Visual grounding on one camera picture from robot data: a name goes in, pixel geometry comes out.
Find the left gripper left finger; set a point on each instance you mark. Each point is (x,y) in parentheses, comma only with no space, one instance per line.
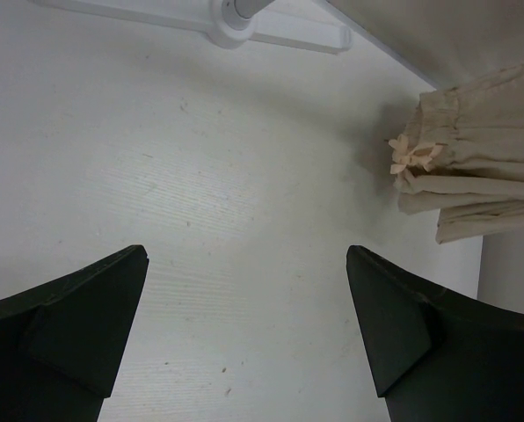
(62,342)

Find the white clothes rack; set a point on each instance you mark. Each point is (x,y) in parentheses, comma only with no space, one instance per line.
(228,24)

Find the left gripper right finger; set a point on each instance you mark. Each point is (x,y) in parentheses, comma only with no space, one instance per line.
(434,354)

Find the beige trousers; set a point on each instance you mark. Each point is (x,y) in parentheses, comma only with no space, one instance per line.
(462,154)

